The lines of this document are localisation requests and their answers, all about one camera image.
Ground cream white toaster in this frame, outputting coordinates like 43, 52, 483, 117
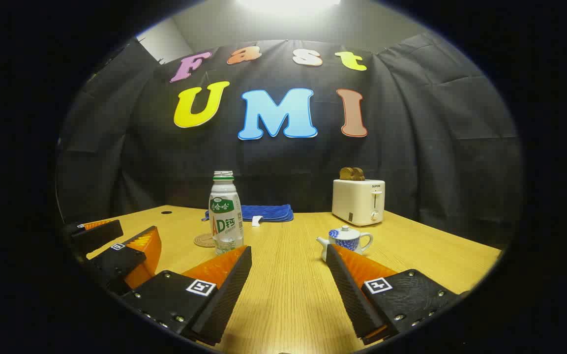
332, 179, 386, 227

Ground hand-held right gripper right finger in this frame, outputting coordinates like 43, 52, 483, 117
326, 243, 461, 346

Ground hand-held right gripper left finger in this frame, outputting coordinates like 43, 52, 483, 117
121, 245, 253, 347

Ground ceiling light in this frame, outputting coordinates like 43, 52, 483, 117
237, 0, 343, 15

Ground white blue teacup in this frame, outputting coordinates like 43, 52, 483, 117
317, 229, 374, 262

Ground white water bottle green label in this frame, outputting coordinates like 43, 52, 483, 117
209, 171, 244, 255

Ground blue folded cloth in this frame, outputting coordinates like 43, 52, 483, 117
202, 204, 294, 224

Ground black backdrop cloth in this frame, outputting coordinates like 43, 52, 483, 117
56, 32, 525, 246

